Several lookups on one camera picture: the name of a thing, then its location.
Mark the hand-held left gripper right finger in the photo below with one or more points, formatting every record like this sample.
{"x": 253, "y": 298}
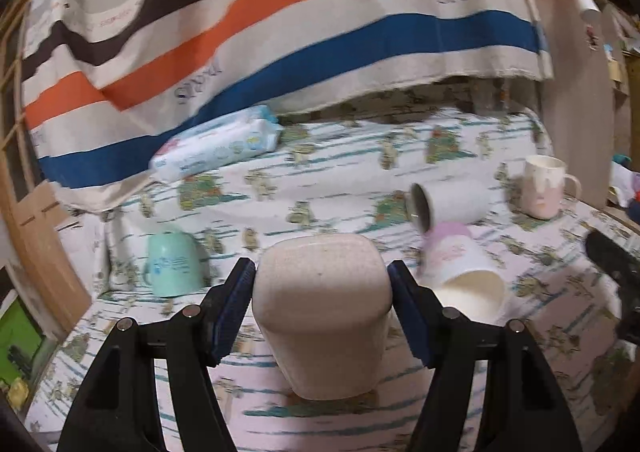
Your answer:
{"x": 411, "y": 317}

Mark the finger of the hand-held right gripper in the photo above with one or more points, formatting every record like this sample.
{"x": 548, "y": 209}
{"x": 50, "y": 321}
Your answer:
{"x": 617, "y": 267}

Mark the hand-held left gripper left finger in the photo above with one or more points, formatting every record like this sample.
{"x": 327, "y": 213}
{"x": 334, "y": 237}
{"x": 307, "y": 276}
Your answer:
{"x": 231, "y": 313}

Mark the beige speckled cup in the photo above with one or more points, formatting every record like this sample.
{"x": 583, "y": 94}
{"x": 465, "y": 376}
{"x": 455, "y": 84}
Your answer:
{"x": 320, "y": 317}

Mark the lilac and white cup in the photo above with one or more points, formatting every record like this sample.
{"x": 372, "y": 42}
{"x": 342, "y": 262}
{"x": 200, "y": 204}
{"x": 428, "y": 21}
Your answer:
{"x": 462, "y": 272}

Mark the white cylindrical cup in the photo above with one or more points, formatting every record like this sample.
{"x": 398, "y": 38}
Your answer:
{"x": 450, "y": 204}

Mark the mint green mug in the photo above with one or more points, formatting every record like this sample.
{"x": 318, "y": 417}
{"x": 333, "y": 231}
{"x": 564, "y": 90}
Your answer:
{"x": 171, "y": 263}

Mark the white and pink mug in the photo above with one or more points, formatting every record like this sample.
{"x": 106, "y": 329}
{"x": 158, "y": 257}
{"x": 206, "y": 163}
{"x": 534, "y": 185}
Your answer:
{"x": 542, "y": 187}

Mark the printed bed sheet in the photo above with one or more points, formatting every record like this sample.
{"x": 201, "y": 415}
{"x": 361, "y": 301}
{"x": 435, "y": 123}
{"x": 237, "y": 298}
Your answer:
{"x": 320, "y": 242}

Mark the pack of wet wipes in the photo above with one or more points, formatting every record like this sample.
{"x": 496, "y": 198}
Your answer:
{"x": 215, "y": 144}

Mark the wooden board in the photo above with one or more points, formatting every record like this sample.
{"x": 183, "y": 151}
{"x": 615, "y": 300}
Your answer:
{"x": 575, "y": 96}

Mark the striped cloth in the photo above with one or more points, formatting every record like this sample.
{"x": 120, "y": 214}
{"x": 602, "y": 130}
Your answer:
{"x": 250, "y": 31}

